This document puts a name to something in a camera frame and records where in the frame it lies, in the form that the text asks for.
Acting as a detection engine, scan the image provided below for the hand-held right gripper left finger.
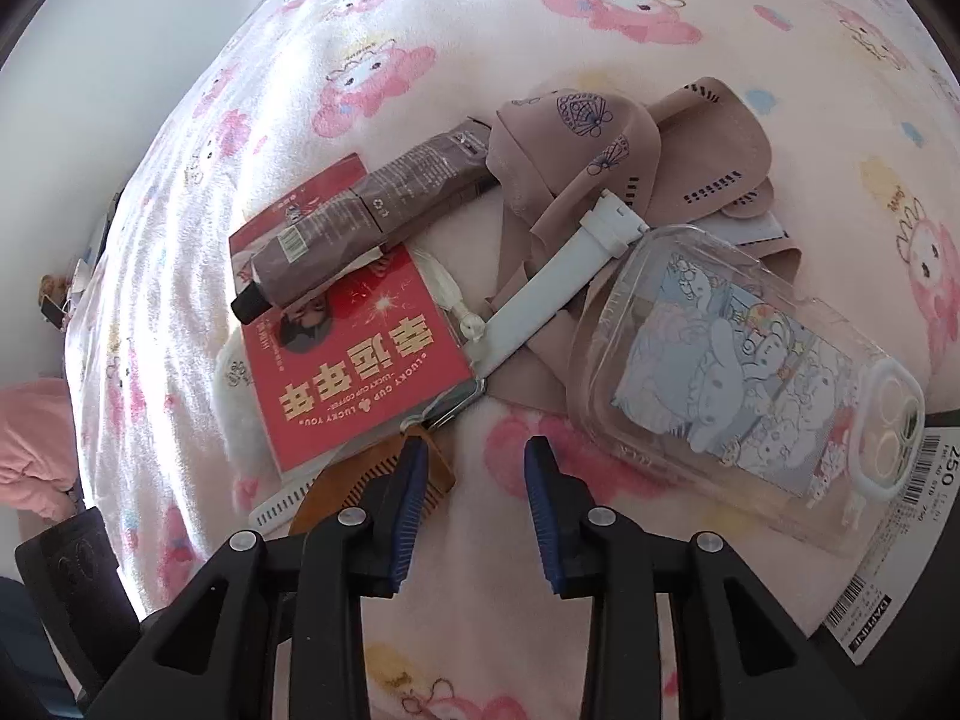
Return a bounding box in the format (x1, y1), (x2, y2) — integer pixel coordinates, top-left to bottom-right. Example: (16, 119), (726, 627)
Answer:
(90, 435), (432, 720)

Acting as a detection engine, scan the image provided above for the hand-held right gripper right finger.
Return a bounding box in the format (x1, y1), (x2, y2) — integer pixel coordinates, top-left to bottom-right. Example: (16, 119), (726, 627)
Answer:
(523, 435), (848, 720)

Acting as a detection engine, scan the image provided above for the orange comb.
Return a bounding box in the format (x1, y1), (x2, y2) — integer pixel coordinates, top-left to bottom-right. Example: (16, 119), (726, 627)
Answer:
(289, 424), (457, 541)

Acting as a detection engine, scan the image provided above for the black cardboard box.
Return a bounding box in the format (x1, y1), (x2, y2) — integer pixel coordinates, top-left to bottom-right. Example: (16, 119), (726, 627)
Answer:
(814, 401), (960, 720)

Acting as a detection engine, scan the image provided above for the white comb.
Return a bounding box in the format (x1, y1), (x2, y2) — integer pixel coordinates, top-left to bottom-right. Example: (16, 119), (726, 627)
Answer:
(247, 457), (331, 530)

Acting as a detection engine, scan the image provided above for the red flat packet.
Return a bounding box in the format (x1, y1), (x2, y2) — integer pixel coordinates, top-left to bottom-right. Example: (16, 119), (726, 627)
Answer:
(229, 152), (488, 477)

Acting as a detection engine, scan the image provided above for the white tassel charm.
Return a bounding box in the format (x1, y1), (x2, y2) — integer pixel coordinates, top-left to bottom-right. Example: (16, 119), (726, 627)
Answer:
(416, 244), (481, 346)

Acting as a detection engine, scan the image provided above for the clear cartoon phone case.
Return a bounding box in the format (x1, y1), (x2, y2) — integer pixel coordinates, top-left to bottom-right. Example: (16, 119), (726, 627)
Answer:
(566, 223), (927, 560)

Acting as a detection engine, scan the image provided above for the white selfie stick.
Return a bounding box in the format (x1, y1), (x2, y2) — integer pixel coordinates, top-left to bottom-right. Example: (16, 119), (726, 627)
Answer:
(469, 191), (650, 383)

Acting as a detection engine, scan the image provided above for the brown tube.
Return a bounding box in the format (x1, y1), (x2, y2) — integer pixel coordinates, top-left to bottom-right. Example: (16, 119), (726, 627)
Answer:
(231, 116), (500, 327)

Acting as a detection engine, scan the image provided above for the pink printed blanket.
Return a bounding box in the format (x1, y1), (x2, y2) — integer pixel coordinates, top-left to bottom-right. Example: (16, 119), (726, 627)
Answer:
(64, 0), (960, 720)

